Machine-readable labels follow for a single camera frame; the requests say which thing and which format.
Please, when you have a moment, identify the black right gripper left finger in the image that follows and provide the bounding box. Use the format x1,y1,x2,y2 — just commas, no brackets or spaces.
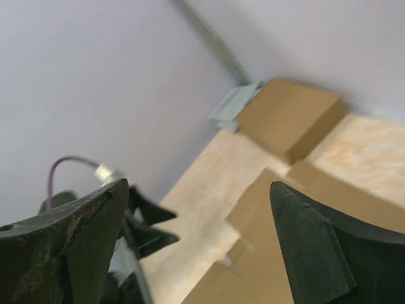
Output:
1,179,129,303

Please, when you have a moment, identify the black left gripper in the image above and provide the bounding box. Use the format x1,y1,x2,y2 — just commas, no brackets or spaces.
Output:
39,186,180,304

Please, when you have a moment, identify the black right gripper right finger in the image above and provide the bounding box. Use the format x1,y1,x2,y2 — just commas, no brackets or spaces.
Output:
270,181,404,303

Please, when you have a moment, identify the brown cardboard box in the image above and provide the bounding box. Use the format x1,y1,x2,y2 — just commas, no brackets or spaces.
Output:
236,77,348,164
185,161,404,303

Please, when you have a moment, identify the closed brown cardboard box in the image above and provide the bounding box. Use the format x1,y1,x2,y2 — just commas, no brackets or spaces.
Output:
236,77,348,164

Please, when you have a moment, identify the grey folded cloth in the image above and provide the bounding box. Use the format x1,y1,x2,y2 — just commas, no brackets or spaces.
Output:
209,82,265,133

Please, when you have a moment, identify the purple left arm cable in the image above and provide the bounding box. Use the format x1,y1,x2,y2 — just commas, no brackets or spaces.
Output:
46,155,104,212

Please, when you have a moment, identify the grey metal corner rail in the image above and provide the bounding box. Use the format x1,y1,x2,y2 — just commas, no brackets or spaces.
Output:
170,0,251,86

